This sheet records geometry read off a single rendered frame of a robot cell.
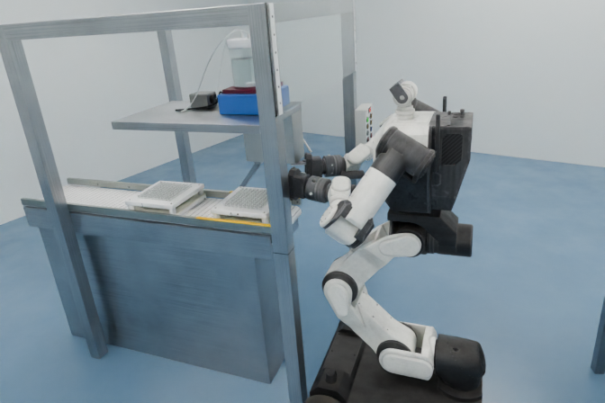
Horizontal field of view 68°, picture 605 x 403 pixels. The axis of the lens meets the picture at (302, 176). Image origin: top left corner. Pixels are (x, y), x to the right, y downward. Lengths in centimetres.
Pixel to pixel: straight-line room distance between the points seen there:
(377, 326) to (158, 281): 100
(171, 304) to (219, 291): 30
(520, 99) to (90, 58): 421
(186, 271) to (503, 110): 376
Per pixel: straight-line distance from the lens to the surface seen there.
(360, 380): 200
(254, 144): 183
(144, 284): 229
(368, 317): 186
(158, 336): 245
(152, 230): 201
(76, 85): 488
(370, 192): 127
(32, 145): 220
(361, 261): 172
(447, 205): 152
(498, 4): 491
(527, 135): 502
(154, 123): 171
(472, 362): 190
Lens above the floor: 159
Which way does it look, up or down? 21 degrees down
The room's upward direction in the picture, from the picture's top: 4 degrees counter-clockwise
